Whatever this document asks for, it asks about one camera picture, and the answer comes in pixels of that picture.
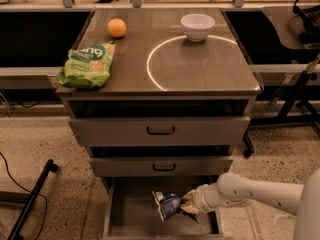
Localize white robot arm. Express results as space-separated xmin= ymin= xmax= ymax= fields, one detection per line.
xmin=181 ymin=169 xmax=320 ymax=240

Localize top drawer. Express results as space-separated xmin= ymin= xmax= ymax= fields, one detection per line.
xmin=70 ymin=116 xmax=250 ymax=147

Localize bottom drawer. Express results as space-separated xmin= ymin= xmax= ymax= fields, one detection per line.
xmin=103 ymin=176 xmax=223 ymax=240

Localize green chip bag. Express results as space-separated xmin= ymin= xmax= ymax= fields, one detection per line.
xmin=57 ymin=41 xmax=116 ymax=88

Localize middle drawer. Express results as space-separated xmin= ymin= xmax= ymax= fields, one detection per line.
xmin=89 ymin=156 xmax=233 ymax=177

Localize drawer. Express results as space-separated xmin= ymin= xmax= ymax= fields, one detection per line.
xmin=103 ymin=176 xmax=223 ymax=240
xmin=70 ymin=116 xmax=250 ymax=147
xmin=89 ymin=156 xmax=233 ymax=177

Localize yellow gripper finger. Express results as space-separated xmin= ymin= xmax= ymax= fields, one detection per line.
xmin=180 ymin=203 xmax=200 ymax=214
xmin=182 ymin=190 xmax=195 ymax=203

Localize black floor stand leg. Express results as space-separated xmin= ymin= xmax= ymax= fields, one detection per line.
xmin=7 ymin=159 xmax=58 ymax=240

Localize black cabinet caster leg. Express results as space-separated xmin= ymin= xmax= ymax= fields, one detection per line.
xmin=243 ymin=133 xmax=254 ymax=158

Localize blue chip bag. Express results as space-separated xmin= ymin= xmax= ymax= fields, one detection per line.
xmin=152 ymin=191 xmax=198 ymax=222

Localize black floor cable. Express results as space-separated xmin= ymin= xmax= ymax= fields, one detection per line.
xmin=0 ymin=151 xmax=48 ymax=240

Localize orange fruit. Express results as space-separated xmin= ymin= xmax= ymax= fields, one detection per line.
xmin=107 ymin=19 xmax=127 ymax=38

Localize grey drawer cabinet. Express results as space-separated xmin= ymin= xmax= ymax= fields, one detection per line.
xmin=55 ymin=7 xmax=262 ymax=240

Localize white bowl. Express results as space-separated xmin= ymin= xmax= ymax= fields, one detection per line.
xmin=181 ymin=14 xmax=215 ymax=42

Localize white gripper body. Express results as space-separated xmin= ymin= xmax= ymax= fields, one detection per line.
xmin=193 ymin=184 xmax=212 ymax=213

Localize black headphones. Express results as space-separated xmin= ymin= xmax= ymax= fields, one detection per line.
xmin=292 ymin=0 xmax=320 ymax=44

